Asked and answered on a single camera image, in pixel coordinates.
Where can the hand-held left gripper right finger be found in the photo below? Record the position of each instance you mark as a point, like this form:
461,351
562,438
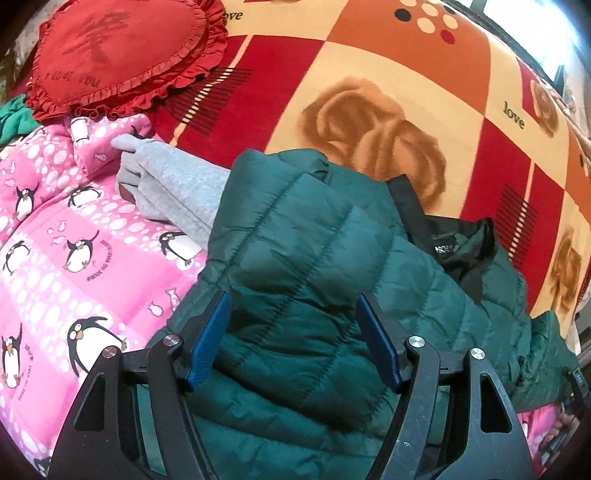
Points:
376,341

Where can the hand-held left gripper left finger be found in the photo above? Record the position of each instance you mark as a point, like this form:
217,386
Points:
210,341

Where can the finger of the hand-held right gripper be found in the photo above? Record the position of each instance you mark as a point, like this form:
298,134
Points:
578,381

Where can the green quilted puffer jacket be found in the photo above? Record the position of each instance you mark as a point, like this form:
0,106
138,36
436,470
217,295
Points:
286,240

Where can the grey knit garment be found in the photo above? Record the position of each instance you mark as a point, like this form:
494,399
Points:
175,184

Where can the pink penguin print blanket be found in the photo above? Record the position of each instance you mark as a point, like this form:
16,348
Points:
46,277

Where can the rose print checkered blanket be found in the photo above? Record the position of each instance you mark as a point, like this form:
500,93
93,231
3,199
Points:
369,69

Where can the green ruffled cloth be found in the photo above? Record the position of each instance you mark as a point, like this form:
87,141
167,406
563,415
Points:
14,122

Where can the red heart-shaped ruffled pillow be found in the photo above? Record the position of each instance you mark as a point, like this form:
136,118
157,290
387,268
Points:
115,50

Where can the window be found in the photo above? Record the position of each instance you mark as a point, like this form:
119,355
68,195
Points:
531,41

